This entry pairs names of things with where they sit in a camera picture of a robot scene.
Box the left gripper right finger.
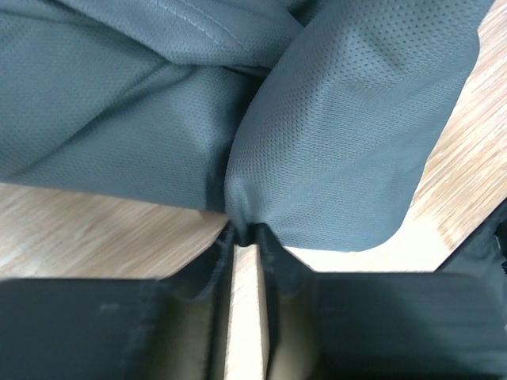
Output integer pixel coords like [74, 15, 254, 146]
[255, 224, 506, 379]

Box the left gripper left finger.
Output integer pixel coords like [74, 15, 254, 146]
[1, 226, 234, 379]

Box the dark grey t shirt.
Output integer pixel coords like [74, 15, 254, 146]
[1, 1, 491, 252]

